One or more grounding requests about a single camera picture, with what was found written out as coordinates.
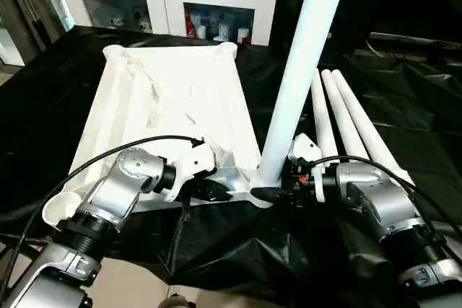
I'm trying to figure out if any white plastic table leg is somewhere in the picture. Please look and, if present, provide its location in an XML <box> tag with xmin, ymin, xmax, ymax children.
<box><xmin>252</xmin><ymin>0</ymin><xmax>353</xmax><ymax>208</ymax></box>
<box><xmin>321</xmin><ymin>69</ymin><xmax>372</xmax><ymax>162</ymax></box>
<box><xmin>310</xmin><ymin>69</ymin><xmax>341</xmax><ymax>167</ymax></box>
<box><xmin>331</xmin><ymin>69</ymin><xmax>416</xmax><ymax>187</ymax></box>

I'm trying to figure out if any white plastic table top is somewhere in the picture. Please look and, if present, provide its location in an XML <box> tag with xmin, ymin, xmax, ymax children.
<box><xmin>42</xmin><ymin>43</ymin><xmax>279</xmax><ymax>232</ymax></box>

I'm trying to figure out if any dark grey robot foot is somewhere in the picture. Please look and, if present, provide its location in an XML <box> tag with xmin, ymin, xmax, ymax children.
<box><xmin>158</xmin><ymin>294</ymin><xmax>194</xmax><ymax>308</ymax></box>

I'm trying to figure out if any white jar blue print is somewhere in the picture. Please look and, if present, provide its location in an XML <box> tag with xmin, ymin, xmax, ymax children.
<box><xmin>217</xmin><ymin>19</ymin><xmax>232</xmax><ymax>41</ymax></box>

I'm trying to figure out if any black plastic mat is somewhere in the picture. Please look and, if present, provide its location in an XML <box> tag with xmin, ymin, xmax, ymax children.
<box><xmin>0</xmin><ymin>25</ymin><xmax>462</xmax><ymax>308</ymax></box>

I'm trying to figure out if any long black bar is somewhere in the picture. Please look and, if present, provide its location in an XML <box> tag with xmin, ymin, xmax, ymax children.
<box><xmin>367</xmin><ymin>32</ymin><xmax>462</xmax><ymax>51</ymax></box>

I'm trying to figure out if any grey metal rack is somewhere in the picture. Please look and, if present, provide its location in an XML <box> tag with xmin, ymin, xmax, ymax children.
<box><xmin>0</xmin><ymin>0</ymin><xmax>73</xmax><ymax>67</ymax></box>

